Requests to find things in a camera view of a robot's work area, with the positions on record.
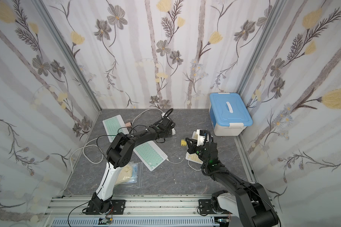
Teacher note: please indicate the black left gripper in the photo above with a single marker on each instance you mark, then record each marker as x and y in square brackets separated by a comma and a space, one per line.
[165, 128]

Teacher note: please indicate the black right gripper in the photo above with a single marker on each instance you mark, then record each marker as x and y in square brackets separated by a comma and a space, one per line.
[193, 144]

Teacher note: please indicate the yellow charger plug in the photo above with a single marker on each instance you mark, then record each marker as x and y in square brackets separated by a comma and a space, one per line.
[183, 142]

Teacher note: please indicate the yellow wireless keyboard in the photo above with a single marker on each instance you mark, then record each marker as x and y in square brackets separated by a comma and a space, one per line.
[193, 158]

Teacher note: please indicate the white power strip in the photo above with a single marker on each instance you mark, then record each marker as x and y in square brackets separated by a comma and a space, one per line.
[166, 120]

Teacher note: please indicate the green wireless keyboard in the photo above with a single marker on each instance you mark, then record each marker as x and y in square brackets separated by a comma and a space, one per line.
[150, 154]
[113, 126]

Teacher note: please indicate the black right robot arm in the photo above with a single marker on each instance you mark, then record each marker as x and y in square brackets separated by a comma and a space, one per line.
[250, 202]

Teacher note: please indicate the blue lid storage box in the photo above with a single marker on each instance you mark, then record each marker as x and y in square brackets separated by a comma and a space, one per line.
[228, 113]

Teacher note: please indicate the bagged blue masks and gloves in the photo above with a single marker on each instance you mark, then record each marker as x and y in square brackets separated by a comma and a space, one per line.
[130, 175]

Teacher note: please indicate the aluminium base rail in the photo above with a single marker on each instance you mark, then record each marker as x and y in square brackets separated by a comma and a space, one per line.
[140, 211]

